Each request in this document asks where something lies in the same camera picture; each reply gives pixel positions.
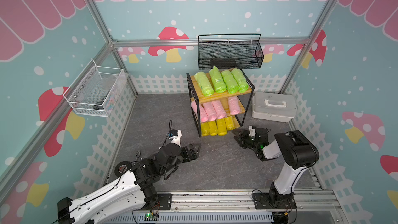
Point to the yellow roll front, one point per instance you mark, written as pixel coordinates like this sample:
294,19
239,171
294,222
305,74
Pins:
213,129

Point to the yellow roll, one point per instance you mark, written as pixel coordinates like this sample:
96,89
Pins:
205,129
221,127
229,123
213,129

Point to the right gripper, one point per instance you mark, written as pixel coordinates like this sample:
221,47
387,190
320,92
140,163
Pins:
245,134

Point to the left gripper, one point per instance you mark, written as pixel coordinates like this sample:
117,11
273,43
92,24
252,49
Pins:
188,157

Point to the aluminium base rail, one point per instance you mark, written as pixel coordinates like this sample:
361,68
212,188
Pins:
312,206

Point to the black tape roll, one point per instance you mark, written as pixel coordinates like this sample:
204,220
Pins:
122,167

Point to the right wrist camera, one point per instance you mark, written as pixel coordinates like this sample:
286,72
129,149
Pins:
252,131

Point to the white plastic storage box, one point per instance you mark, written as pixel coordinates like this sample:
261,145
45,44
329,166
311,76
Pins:
273,107

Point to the green circuit board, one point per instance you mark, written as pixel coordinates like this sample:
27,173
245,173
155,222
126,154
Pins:
151,217

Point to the wooden three-tier shelf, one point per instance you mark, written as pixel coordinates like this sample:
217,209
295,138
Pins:
196,95

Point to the green roll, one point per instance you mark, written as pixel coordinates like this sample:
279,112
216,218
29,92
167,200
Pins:
217,80
204,83
229,80
240,79

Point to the black object in white basket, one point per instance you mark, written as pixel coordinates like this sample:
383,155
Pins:
99,105

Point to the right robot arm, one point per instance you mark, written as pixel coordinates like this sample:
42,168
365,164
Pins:
298,153

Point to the black wire mesh basket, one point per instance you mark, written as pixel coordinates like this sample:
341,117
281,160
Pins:
227,51

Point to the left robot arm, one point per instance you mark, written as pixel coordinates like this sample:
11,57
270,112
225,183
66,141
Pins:
133,189

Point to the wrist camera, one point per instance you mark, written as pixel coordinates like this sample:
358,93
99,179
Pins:
252,131
174,137

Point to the pink roll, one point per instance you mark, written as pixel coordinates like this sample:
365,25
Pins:
219,109
210,111
200,112
233,104

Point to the white wire mesh basket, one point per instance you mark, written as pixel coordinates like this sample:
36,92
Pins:
94,84

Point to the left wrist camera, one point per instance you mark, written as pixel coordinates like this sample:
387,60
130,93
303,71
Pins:
174,137

